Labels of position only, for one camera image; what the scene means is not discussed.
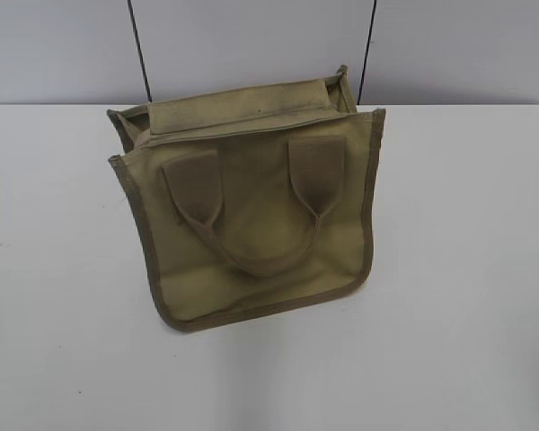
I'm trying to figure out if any yellow canvas tote bag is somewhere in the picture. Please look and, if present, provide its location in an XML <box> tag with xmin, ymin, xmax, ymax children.
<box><xmin>107</xmin><ymin>66</ymin><xmax>385</xmax><ymax>332</ymax></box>

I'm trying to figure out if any black wall cable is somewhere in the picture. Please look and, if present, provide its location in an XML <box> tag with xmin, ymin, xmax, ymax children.
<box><xmin>358</xmin><ymin>0</ymin><xmax>380</xmax><ymax>102</ymax></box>
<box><xmin>128</xmin><ymin>0</ymin><xmax>154</xmax><ymax>104</ymax></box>

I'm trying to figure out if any left black wall cable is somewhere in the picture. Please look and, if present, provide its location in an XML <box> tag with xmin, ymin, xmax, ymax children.
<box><xmin>128</xmin><ymin>0</ymin><xmax>154</xmax><ymax>104</ymax></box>

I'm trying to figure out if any right black wall cable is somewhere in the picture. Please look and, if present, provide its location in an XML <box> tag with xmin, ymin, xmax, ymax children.
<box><xmin>358</xmin><ymin>0</ymin><xmax>380</xmax><ymax>102</ymax></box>

